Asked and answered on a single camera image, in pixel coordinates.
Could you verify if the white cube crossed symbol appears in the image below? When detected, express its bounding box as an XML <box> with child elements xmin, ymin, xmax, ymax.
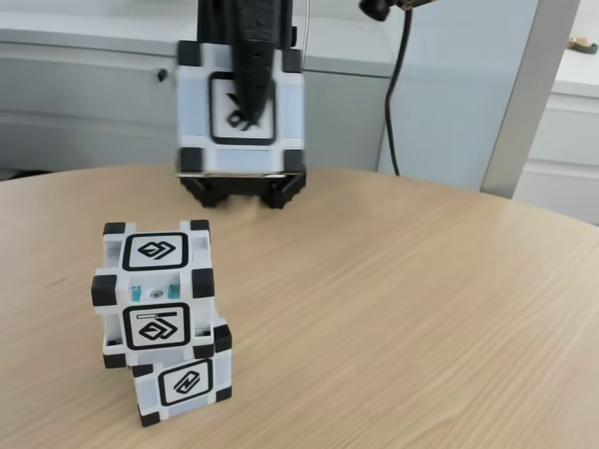
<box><xmin>176</xmin><ymin>39</ymin><xmax>308</xmax><ymax>179</ymax></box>

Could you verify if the white cube nested diamond symbol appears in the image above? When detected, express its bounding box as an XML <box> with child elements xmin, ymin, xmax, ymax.
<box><xmin>91</xmin><ymin>220</ymin><xmax>216</xmax><ymax>370</ymax></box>

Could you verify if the long white cabinet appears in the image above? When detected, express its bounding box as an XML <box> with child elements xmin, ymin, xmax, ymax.
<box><xmin>0</xmin><ymin>25</ymin><xmax>394</xmax><ymax>181</ymax></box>

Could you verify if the white cube zigzag symbol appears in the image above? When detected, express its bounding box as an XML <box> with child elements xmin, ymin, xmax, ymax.
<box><xmin>130</xmin><ymin>320</ymin><xmax>234</xmax><ymax>415</ymax></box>

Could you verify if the white drawer cabinet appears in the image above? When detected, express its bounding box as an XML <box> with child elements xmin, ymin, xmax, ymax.
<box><xmin>517</xmin><ymin>44</ymin><xmax>599</xmax><ymax>221</ymax></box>

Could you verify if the brown green band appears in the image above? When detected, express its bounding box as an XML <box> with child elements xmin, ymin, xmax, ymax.
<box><xmin>567</xmin><ymin>36</ymin><xmax>598</xmax><ymax>55</ymax></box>

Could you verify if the camera module on black bracket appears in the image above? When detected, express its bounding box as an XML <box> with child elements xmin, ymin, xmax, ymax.
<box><xmin>358</xmin><ymin>0</ymin><xmax>441</xmax><ymax>22</ymax></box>

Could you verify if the black camera cable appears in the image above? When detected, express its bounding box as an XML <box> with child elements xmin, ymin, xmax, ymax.
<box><xmin>384</xmin><ymin>7</ymin><xmax>416</xmax><ymax>177</ymax></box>

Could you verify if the grey metal frame post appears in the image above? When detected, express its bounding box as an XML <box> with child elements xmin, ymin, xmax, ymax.
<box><xmin>479</xmin><ymin>0</ymin><xmax>582</xmax><ymax>196</ymax></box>

